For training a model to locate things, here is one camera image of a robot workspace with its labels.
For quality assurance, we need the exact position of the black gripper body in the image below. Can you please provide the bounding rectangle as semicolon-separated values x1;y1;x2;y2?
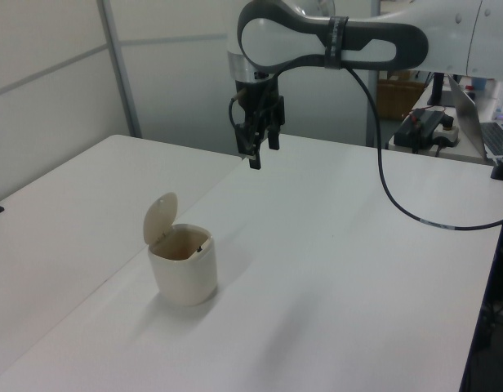
234;74;280;124

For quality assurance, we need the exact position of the beige trash can lid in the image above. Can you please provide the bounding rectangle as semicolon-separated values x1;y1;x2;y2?
141;191;180;247

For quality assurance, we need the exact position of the small white trash can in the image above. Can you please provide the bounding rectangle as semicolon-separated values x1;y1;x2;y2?
147;223;218;307

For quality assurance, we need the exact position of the brown cardboard box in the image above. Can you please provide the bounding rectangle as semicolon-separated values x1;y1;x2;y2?
376;69;426;122

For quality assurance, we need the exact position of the black power supply box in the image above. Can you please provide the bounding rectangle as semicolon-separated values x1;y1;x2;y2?
394;109;455;154

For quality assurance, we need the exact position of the black monitor stand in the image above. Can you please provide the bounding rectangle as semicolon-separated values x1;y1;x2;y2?
426;72;447;106

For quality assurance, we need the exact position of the white power strip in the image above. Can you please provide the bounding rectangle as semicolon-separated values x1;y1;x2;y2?
433;123;461;149

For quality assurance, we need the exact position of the silver laptop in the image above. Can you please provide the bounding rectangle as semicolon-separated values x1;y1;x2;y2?
447;73;503;162

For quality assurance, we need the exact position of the black cable strap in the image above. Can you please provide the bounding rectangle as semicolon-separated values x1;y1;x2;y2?
323;15;349;71

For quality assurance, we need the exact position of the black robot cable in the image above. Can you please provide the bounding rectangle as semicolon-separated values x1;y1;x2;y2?
271;64;503;232

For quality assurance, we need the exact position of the grey partition post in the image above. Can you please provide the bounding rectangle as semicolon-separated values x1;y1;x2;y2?
96;0;143;139

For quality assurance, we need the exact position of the black side frame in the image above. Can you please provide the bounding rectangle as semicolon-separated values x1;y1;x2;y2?
458;195;503;392

